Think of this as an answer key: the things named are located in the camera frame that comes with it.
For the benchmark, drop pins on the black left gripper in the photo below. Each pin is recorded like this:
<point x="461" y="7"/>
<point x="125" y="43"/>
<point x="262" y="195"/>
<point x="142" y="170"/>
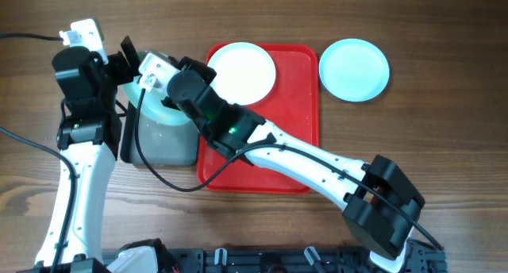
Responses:
<point x="119" y="65"/>

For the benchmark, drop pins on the grey metal wash tray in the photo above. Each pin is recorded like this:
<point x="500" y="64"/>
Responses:
<point x="162" y="145"/>

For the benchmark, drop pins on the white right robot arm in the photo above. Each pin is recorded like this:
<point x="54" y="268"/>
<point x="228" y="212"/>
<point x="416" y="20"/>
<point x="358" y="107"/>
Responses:
<point x="380" y="205"/>

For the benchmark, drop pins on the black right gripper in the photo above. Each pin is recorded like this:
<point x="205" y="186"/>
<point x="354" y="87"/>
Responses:
<point x="207" y="74"/>

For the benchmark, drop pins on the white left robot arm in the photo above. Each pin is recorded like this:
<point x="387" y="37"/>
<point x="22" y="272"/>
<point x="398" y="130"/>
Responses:
<point x="88" y="139"/>

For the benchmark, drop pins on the light blue plate front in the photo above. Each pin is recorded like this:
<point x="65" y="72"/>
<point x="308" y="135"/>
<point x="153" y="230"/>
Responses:
<point x="152" y="105"/>

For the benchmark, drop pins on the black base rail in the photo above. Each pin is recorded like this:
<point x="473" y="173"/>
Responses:
<point x="417" y="258"/>

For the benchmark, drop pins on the white round plate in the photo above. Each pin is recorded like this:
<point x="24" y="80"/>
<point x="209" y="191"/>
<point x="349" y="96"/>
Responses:
<point x="246" y="73"/>

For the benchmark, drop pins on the red plastic serving tray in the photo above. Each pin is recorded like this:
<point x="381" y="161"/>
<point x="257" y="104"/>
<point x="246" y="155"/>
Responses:
<point x="293" y="105"/>

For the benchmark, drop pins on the light blue plate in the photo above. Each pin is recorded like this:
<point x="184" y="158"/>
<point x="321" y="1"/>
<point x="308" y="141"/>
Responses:
<point x="354" y="70"/>
<point x="152" y="105"/>

